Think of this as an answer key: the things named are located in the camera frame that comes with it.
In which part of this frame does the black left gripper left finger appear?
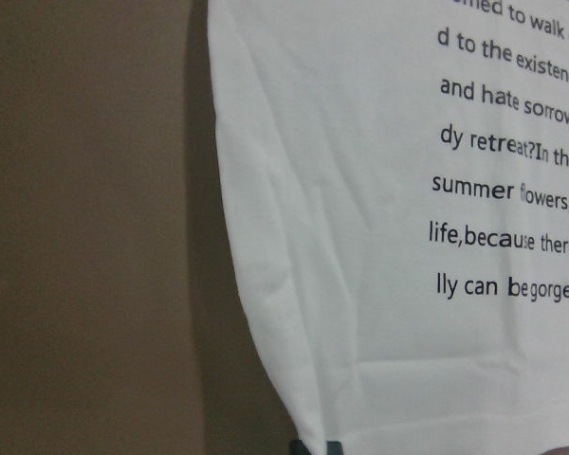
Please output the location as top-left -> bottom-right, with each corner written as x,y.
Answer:
289,440 -> 311,455

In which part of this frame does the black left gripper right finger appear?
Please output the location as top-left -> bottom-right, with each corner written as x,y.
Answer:
326,441 -> 343,455

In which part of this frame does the white printed t-shirt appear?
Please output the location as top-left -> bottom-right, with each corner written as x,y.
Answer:
208,1 -> 569,454

